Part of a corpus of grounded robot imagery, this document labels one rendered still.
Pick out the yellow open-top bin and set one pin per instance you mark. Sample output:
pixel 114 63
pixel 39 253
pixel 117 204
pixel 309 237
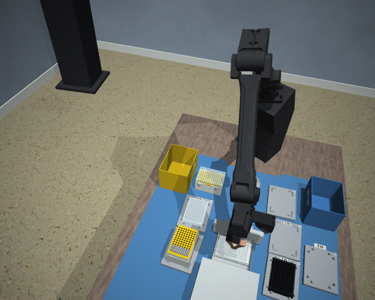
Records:
pixel 177 169

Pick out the blue open-top bin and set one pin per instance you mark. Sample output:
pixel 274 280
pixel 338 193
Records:
pixel 323 203

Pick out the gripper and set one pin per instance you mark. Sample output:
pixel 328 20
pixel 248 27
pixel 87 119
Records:
pixel 230 239

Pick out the blue bench mat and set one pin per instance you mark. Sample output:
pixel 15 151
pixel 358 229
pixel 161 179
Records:
pixel 140 276

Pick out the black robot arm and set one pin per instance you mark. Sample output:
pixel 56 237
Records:
pixel 260 87

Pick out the white label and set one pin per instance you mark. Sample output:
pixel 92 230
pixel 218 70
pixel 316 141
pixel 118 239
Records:
pixel 319 246

